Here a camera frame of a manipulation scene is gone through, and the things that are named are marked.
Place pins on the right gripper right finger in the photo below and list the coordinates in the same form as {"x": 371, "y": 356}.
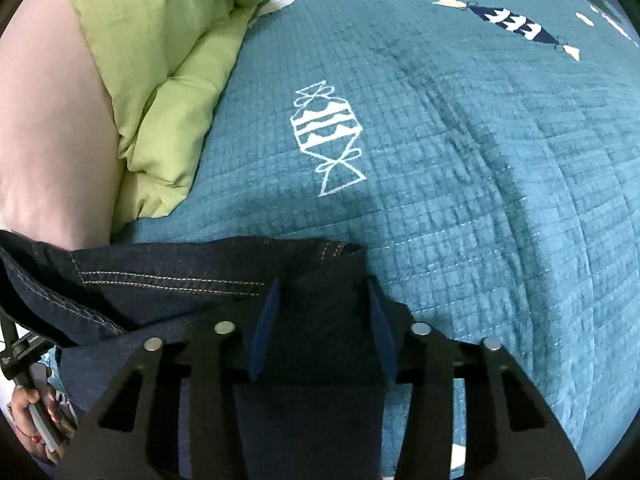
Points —
{"x": 511, "y": 431}

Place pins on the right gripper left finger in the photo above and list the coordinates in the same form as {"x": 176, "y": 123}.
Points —
{"x": 168, "y": 391}

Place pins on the dark denim jacket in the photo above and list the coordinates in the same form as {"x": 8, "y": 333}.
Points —
{"x": 315, "y": 411}

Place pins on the pink duvet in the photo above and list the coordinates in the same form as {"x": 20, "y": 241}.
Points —
{"x": 60, "y": 172}

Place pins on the teal quilted bedspread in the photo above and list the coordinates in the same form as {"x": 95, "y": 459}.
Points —
{"x": 484, "y": 152}

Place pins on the green duvet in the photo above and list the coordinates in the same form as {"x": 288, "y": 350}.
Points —
{"x": 164, "y": 64}

